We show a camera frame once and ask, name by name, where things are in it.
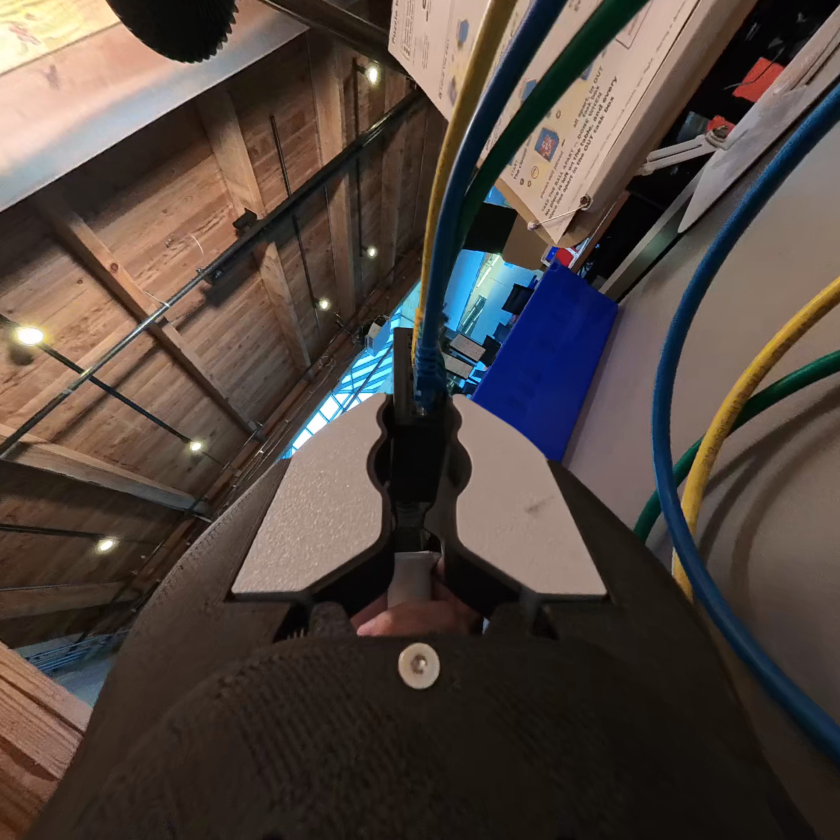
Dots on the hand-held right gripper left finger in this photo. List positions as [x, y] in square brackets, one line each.
[321, 518]

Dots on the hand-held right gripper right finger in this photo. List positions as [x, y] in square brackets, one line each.
[518, 518]

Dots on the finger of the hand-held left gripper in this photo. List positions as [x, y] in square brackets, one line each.
[410, 577]

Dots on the black network switch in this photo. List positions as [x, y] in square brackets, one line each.
[410, 459]

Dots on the person's left hand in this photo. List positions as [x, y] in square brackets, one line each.
[413, 620]

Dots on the blue plastic bin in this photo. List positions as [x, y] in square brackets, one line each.
[544, 361]

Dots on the red plastic bin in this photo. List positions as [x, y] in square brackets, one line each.
[564, 257]

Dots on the ceiling spotlights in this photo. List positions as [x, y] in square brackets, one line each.
[29, 336]

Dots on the instruction sheet board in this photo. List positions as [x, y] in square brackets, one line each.
[590, 131]

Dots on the white board stand base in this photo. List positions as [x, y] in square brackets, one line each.
[754, 131]

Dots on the black ribbed disc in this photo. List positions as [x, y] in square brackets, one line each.
[170, 26]

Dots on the black ceiling rail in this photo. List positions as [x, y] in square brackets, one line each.
[315, 187]

